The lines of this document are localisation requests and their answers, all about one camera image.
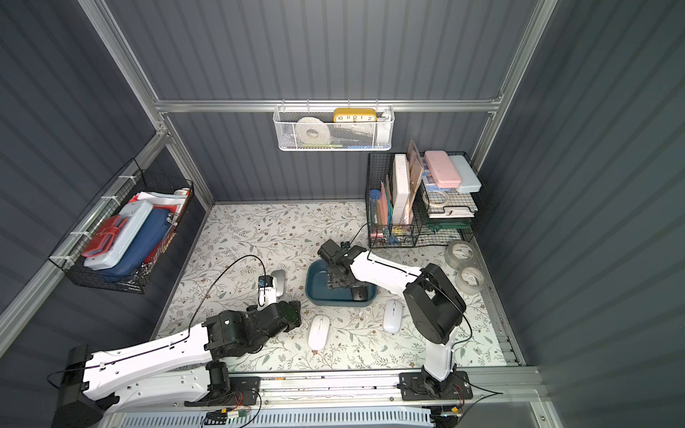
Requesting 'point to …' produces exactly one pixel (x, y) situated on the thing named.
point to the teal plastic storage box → (319, 295)
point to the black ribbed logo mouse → (359, 293)
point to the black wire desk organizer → (421, 199)
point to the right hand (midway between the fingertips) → (354, 283)
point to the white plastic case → (136, 216)
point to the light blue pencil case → (469, 180)
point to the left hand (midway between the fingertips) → (289, 308)
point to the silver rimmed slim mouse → (392, 316)
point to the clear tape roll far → (460, 255)
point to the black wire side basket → (133, 185)
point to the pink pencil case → (441, 168)
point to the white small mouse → (318, 333)
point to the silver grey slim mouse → (280, 275)
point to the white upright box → (400, 186)
